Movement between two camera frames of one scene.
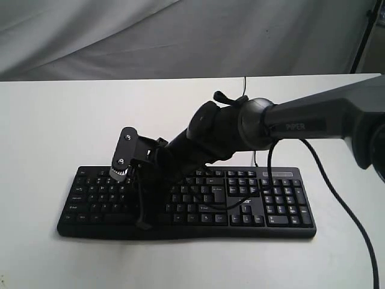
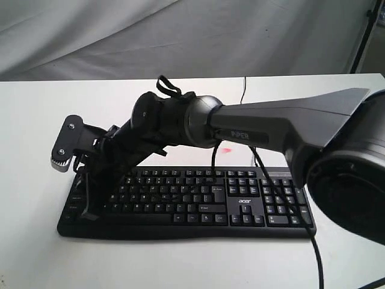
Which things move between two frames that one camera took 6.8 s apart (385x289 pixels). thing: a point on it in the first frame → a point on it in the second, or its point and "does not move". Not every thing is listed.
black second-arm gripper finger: x=141 y=223 → x=94 y=201
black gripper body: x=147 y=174 → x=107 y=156
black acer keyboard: x=209 y=204 does not move
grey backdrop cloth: x=88 y=40 does not move
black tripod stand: x=372 y=15 does not move
